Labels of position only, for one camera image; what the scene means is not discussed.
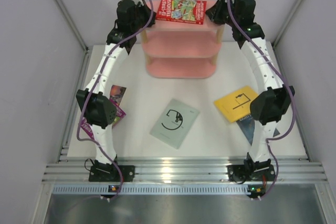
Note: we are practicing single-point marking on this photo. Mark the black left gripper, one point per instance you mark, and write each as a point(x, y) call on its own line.
point(144, 9)

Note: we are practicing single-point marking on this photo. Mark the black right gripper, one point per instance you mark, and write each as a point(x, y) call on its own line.
point(214, 12)

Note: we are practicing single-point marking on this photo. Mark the red treehouse book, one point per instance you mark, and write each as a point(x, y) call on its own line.
point(182, 11)

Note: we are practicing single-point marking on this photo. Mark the yellow Little Prince book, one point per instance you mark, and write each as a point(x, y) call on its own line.
point(236, 105)

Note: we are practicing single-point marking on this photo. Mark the pale green hardcover book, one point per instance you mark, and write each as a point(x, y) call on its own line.
point(174, 123)

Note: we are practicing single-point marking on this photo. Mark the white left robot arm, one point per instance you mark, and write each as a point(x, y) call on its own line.
point(133, 16)

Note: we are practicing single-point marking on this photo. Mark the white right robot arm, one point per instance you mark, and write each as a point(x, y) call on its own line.
point(274, 96)

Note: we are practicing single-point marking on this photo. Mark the pink three-tier shelf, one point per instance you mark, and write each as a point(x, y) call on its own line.
point(182, 50)

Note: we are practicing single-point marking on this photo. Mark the purple treehouse book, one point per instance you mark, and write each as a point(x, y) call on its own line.
point(116, 96)

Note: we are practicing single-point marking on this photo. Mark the dark blue book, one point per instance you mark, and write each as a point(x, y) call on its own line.
point(247, 126)

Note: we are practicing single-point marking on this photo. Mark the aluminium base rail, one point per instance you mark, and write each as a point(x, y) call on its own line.
point(210, 146)

